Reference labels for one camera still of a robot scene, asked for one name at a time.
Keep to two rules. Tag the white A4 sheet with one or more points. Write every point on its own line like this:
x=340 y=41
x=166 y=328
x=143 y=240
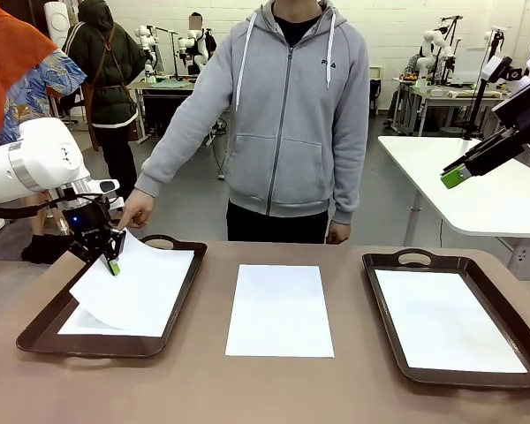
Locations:
x=446 y=322
x=150 y=287
x=84 y=326

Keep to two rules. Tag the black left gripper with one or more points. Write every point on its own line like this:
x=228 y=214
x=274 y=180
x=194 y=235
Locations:
x=86 y=225

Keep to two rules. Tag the brown plastic serving tray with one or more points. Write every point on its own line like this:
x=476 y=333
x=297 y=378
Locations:
x=40 y=340
x=388 y=353

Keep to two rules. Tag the person's grey sleeved right forearm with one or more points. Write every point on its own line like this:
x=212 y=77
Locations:
x=163 y=172

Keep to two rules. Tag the person's grey sleeved left forearm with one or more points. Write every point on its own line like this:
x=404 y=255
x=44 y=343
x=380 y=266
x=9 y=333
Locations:
x=351 y=190

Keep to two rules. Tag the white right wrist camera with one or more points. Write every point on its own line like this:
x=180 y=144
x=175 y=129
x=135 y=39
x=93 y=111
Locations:
x=497 y=68

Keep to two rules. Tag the black cloth on floor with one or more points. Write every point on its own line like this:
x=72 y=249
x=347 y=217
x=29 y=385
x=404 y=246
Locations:
x=40 y=249

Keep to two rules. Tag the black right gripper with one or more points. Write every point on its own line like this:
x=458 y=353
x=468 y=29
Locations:
x=525 y=110

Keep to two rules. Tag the black tripod stand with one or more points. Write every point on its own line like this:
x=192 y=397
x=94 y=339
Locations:
x=477 y=110

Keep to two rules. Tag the person in dark green jacket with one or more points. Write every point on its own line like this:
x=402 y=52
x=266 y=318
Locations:
x=110 y=66

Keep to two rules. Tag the background person with black hair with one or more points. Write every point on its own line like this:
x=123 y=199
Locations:
x=199 y=40

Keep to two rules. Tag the background work table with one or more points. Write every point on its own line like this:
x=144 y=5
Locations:
x=168 y=85

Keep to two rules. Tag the person's right hand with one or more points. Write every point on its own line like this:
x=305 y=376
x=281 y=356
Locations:
x=137 y=209

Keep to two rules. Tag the person's left hand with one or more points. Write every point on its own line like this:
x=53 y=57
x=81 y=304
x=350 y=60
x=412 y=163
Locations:
x=340 y=232

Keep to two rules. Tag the person in grey hoodie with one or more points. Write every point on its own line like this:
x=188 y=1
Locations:
x=291 y=132

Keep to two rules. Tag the white background work desk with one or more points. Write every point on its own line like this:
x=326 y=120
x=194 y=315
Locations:
x=450 y=95

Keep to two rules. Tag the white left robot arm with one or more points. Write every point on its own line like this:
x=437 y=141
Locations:
x=35 y=159

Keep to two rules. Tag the white standing appliance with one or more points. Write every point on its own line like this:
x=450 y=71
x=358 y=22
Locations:
x=56 y=22

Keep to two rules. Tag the stack of white A4 paper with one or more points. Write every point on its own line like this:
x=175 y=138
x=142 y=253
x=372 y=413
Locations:
x=279 y=309

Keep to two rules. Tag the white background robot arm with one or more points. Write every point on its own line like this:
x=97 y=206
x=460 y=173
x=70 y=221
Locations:
x=430 y=37
x=186 y=44
x=143 y=40

